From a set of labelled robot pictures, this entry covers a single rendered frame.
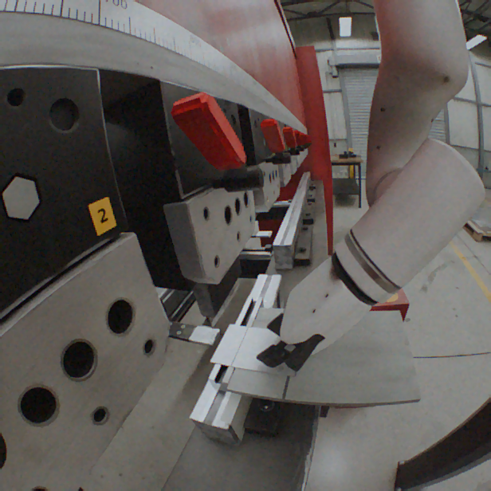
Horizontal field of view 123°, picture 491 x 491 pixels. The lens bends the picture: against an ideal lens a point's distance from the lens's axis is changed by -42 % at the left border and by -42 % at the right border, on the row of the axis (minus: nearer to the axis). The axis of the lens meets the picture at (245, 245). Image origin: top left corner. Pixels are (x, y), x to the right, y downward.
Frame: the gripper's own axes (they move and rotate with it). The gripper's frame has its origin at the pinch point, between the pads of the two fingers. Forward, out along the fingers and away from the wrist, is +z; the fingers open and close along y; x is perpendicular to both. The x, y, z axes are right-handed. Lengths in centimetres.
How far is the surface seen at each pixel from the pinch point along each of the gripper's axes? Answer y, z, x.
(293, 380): 5.0, -0.4, 4.1
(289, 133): -29.2, -21.1, -17.9
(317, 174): -216, 5, 9
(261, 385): 6.4, 2.4, 0.9
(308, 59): -216, -91, -66
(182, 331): -0.4, 12.6, -11.6
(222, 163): 7.7, -18.8, -16.3
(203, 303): 4.0, -2.8, -11.8
